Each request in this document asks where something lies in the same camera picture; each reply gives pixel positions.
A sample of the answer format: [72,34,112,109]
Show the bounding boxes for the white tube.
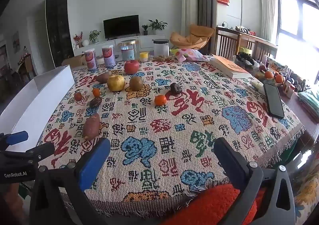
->
[250,80,265,94]

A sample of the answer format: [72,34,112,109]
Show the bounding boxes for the large leafy potted plant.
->
[148,19,168,35]

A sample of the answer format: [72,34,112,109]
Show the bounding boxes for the red apple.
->
[124,59,140,75]

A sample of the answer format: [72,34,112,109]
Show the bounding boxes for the brown cardboard box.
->
[61,55,86,67]

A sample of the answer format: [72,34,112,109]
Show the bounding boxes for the yellow apple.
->
[107,75,126,92]

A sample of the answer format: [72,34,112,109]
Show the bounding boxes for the orange fuzzy cloth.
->
[159,182,267,225]

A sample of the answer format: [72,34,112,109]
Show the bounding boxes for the printed woven blanket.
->
[37,56,306,217]

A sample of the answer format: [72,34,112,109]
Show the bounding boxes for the orange lounge chair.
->
[169,24,215,51]

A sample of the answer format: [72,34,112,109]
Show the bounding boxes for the wooden slatted bench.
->
[216,26,278,62]

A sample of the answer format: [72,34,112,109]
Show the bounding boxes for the white tower air conditioner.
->
[181,0,198,38]

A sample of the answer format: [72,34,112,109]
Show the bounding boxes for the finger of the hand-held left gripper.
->
[0,131,29,146]
[0,142,55,164]

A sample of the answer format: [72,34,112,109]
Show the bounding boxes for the yellow floral cushion cover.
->
[293,172,319,225]

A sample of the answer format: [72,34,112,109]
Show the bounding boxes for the flat screen television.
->
[103,15,140,39]

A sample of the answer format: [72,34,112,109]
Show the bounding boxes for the brown kiwi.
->
[129,76,144,91]

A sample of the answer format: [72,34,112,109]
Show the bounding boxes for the white cardboard box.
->
[0,65,75,138]

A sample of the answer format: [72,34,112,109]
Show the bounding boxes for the sweet potato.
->
[96,73,112,84]
[82,113,101,140]

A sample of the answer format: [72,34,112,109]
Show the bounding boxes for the wooden dining chair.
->
[18,53,37,79]

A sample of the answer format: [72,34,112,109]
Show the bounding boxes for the pink labelled can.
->
[84,48,98,71]
[102,44,116,68]

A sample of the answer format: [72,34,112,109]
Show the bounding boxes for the black smartphone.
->
[263,83,285,119]

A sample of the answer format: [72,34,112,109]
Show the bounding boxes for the green potted plant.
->
[89,30,101,43]

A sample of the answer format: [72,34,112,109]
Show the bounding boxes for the black bag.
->
[235,52,255,66]

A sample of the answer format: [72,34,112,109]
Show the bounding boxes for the green folded cloth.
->
[298,89,319,123]

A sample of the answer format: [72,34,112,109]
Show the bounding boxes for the pink snack bag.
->
[170,49,210,63]

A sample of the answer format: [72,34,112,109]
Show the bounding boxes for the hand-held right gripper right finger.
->
[213,137,296,225]

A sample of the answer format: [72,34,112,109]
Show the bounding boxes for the clear jar with black lid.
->
[153,39,170,62]

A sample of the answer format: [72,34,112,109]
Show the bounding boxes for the paperback book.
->
[211,55,252,79]

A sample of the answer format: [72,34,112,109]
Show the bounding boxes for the framed wall picture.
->
[12,31,20,53]

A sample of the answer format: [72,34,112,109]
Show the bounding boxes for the black glass cabinet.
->
[45,0,75,67]

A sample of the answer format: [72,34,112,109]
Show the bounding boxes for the white sheer curtain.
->
[259,0,278,42]

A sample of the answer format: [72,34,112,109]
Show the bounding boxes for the large window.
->
[277,0,319,83]

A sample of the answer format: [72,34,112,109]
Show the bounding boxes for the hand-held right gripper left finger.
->
[29,137,111,225]

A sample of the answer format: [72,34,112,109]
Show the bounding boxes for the red flower vase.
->
[73,32,83,48]

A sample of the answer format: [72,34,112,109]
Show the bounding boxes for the glass jar with gold lid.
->
[120,40,138,62]

